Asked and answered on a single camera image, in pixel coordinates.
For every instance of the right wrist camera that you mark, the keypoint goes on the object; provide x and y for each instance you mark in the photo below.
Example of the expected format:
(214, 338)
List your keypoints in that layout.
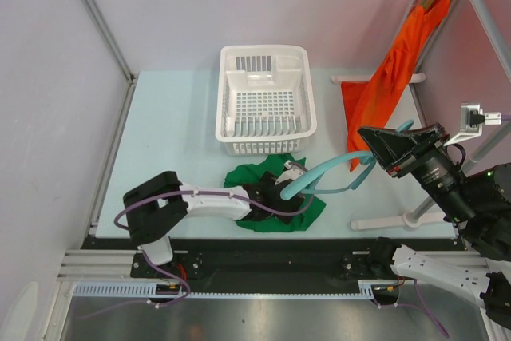
(472, 120)

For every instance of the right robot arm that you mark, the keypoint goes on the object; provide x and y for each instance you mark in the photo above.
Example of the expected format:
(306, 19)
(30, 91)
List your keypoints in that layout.
(476, 207)

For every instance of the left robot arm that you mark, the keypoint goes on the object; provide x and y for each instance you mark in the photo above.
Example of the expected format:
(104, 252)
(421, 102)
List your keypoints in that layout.
(155, 207)

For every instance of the grey clothes rack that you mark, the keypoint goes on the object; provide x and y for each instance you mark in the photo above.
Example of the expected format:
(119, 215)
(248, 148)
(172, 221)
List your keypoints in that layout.
(460, 66)

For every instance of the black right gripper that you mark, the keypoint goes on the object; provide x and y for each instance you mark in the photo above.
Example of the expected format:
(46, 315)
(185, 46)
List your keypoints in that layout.
(394, 150)

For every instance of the teal plastic hanger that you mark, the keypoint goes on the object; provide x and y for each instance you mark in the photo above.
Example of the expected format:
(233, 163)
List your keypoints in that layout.
(304, 184)

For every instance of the white plastic dish basket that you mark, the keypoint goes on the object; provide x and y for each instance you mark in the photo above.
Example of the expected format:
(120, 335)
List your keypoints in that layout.
(265, 100)

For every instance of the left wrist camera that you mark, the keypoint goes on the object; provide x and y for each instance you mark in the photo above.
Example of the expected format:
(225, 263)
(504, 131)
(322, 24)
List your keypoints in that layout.
(292, 170)

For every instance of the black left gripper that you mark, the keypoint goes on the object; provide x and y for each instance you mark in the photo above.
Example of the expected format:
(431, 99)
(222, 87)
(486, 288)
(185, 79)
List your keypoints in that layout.
(287, 212)

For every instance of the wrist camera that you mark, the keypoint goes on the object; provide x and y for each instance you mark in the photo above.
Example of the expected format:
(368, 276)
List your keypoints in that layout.
(472, 120)
(292, 170)

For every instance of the orange t shirt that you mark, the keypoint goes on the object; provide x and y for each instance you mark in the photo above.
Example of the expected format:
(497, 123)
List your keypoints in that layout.
(372, 103)

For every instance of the aluminium frame post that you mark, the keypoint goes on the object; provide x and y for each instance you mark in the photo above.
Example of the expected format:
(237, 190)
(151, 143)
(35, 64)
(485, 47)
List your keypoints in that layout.
(106, 35)

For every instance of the white slotted cable duct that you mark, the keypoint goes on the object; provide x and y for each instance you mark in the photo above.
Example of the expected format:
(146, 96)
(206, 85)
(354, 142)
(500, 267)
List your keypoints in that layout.
(362, 289)

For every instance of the black table front rail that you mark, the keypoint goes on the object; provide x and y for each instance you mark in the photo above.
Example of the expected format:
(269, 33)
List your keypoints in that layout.
(266, 264)

